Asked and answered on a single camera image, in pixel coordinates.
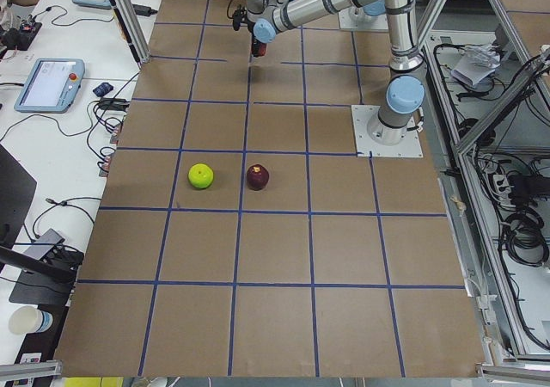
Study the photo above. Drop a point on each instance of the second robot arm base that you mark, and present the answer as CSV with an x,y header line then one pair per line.
x,y
371,17

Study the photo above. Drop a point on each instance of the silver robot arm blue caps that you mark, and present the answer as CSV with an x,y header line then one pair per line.
x,y
265,19

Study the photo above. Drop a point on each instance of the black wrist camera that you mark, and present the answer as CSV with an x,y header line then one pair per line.
x,y
239,18

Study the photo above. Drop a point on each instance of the light red apple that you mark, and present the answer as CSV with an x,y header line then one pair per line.
x,y
259,49

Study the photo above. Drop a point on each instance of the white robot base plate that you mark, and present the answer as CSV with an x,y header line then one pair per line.
x,y
373,139

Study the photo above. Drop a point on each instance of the green apple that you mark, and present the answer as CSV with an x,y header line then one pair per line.
x,y
200,175

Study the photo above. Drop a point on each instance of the black monitor stand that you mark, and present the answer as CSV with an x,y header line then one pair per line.
x,y
48,268

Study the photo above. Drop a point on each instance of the blue teach pendant tablet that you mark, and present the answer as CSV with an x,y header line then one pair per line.
x,y
51,86

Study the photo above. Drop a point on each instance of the white paper cup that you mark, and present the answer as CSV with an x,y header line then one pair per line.
x,y
30,320

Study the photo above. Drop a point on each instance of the dark red apple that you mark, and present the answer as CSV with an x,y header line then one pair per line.
x,y
257,177

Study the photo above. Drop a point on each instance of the aluminium frame post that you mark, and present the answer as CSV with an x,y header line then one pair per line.
x,y
131,29

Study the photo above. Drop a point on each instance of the crumpled white paper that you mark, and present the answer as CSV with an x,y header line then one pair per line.
x,y
477,62

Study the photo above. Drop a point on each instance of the small dark blue pouch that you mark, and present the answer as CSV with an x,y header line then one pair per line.
x,y
103,89

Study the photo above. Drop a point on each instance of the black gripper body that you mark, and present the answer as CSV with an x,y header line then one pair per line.
x,y
257,46

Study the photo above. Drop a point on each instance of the black power adapter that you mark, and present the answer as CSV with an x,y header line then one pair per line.
x,y
143,10

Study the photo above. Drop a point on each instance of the white power strip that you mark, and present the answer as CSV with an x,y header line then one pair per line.
x,y
500,185

